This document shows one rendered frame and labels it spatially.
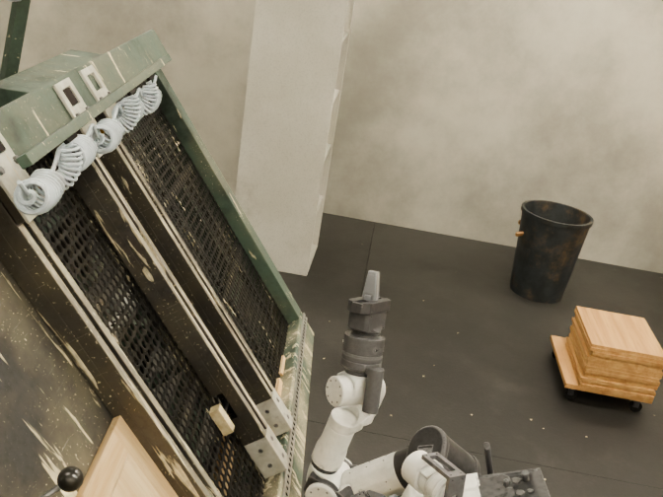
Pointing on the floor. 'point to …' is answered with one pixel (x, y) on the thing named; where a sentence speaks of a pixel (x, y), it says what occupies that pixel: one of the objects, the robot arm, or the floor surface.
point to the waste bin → (548, 248)
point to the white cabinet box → (291, 123)
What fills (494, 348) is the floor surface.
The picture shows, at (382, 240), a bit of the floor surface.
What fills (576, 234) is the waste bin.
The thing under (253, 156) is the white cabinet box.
